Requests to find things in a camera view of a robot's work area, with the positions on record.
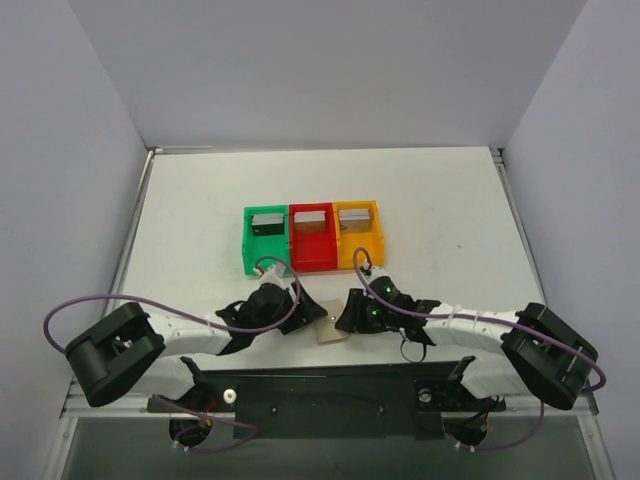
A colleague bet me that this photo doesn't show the beige leather card holder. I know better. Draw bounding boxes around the beige leather card holder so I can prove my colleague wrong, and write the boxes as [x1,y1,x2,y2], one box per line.
[314,299,349,345]

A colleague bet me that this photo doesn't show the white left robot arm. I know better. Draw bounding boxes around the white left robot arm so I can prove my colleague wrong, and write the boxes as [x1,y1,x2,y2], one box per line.
[64,281,328,412]

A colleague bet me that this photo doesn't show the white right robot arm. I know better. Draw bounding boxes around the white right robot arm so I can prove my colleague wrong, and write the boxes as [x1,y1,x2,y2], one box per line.
[336,277,598,410]

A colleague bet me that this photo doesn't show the cards in green bin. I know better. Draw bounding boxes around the cards in green bin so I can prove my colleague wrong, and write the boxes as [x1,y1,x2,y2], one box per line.
[250,212,285,237]

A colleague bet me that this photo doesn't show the red plastic bin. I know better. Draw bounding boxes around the red plastic bin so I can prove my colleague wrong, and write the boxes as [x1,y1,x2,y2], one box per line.
[289,202,338,273]

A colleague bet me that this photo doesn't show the green plastic bin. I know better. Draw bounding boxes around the green plastic bin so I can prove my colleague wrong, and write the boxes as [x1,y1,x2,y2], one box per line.
[242,204,290,276]

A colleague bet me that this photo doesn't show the yellow plastic bin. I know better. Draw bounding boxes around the yellow plastic bin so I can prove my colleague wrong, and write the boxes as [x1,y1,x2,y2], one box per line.
[333,200,385,270]

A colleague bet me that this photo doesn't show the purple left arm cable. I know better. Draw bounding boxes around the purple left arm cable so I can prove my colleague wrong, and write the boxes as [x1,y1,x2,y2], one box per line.
[42,256,302,357]

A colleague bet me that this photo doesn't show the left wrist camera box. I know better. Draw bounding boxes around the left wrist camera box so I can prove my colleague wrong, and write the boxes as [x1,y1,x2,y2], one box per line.
[260,263,286,288]

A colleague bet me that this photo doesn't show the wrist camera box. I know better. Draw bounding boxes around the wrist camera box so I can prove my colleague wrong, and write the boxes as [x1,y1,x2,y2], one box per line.
[360,265,389,284]
[260,263,286,288]

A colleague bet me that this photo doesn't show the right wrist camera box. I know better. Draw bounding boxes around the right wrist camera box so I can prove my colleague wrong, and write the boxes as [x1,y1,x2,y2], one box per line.
[360,265,389,284]

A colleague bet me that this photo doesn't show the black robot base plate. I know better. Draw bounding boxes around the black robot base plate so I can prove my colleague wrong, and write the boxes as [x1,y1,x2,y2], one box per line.
[169,356,506,451]

